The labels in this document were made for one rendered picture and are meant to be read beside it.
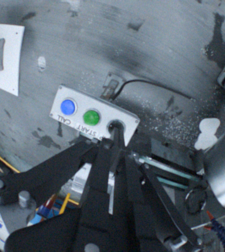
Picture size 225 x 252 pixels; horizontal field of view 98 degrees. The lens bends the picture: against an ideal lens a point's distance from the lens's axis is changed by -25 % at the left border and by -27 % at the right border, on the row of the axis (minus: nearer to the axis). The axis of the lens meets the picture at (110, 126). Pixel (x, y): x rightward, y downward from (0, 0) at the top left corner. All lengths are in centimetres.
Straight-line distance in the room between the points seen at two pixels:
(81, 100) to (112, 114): 6
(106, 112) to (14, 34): 59
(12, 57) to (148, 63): 62
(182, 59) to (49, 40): 49
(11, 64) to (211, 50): 85
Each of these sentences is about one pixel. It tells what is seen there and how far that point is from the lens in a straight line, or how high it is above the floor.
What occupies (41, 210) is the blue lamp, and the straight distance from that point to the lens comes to 68.
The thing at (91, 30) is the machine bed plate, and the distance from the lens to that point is 49.
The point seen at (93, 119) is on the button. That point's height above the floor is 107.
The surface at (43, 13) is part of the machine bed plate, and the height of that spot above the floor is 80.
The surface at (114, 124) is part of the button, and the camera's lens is 24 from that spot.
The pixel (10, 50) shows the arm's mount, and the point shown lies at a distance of 73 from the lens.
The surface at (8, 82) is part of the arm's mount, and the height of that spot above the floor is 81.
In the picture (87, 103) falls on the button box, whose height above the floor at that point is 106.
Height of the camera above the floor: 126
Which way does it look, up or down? 52 degrees down
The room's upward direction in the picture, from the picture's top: 160 degrees counter-clockwise
